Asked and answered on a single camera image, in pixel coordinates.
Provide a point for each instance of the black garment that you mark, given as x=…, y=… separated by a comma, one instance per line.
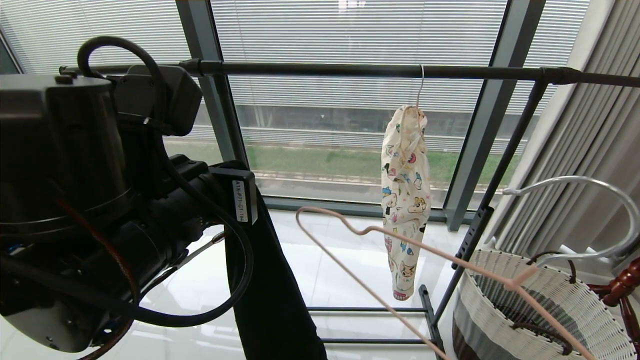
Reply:
x=270, y=300

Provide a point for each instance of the black clothes rack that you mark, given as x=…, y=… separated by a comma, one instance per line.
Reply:
x=350, y=70

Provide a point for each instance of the white laundry basket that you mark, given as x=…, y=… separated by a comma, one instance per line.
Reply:
x=590, y=310

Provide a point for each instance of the beige curtain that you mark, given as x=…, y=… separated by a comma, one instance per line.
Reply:
x=590, y=125

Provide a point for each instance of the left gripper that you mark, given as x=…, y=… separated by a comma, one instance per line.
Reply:
x=190, y=215

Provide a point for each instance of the window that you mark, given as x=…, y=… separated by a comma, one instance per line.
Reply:
x=350, y=30

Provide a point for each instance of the cream printed garment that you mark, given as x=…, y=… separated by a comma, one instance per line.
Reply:
x=405, y=200

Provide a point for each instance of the pink clothes hanger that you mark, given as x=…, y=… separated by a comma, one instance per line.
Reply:
x=422, y=80
x=520, y=279

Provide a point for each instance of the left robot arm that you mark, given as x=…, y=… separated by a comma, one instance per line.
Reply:
x=60, y=150

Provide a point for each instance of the brown wooden stand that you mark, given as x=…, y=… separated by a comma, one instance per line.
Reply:
x=622, y=285

